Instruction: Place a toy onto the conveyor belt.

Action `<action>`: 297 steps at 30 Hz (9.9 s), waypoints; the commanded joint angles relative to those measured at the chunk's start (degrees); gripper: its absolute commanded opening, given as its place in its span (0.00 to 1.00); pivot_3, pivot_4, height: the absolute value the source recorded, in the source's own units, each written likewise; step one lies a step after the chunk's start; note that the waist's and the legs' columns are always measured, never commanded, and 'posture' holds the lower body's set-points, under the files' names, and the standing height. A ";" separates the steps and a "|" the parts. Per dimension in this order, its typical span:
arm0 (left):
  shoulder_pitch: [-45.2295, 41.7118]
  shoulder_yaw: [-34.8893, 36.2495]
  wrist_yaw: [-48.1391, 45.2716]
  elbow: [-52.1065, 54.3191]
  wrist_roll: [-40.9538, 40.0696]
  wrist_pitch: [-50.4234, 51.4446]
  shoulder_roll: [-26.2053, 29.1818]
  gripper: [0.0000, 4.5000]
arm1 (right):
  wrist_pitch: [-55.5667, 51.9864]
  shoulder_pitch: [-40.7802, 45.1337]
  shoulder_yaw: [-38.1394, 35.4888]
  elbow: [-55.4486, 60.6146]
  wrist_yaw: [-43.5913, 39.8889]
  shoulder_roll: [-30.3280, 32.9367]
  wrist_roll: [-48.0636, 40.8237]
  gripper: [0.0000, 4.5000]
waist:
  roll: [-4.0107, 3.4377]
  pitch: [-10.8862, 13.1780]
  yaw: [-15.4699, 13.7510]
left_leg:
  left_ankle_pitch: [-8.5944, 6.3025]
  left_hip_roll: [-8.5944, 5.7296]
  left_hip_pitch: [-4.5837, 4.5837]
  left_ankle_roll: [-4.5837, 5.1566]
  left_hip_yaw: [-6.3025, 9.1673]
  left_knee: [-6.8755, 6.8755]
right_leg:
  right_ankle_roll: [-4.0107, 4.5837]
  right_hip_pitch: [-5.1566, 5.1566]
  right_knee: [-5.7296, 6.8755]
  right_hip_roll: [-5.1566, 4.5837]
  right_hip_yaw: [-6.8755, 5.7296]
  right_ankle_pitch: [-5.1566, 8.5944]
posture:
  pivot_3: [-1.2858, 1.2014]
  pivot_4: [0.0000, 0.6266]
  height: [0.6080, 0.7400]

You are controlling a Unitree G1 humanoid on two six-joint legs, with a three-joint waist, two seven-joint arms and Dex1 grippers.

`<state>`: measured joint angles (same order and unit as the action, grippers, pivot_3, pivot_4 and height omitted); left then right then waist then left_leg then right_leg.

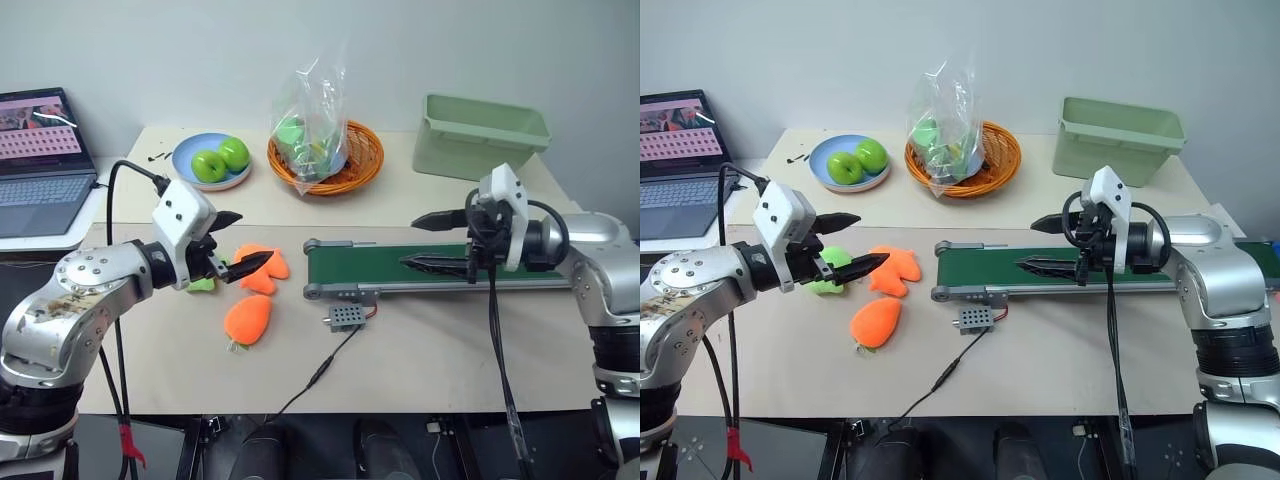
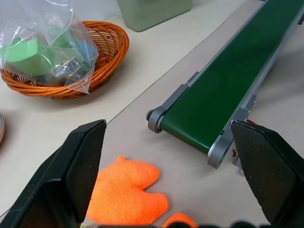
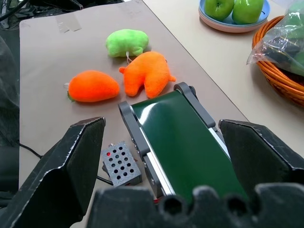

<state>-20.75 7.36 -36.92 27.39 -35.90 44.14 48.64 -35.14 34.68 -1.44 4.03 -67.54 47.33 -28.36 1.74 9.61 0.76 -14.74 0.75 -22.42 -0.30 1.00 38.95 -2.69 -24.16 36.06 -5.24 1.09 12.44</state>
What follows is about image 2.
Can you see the orange plush toy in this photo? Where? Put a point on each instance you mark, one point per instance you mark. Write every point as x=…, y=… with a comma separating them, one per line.
x=128, y=192

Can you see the green conveyor belt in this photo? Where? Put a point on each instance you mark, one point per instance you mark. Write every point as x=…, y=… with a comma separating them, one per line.
x=228, y=78

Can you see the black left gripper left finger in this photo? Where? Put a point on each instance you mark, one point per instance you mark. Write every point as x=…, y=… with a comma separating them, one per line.
x=59, y=180

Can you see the pale green plastic container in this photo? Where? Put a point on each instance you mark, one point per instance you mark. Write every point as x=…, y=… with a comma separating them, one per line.
x=154, y=13

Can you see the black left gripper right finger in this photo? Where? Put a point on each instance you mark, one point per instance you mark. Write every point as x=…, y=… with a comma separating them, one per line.
x=268, y=171

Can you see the orange wicker basket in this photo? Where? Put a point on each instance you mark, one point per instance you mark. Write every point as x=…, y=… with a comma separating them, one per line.
x=104, y=57

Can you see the clear plastic bag of blocks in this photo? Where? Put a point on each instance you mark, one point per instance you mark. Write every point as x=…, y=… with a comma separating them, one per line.
x=45, y=45

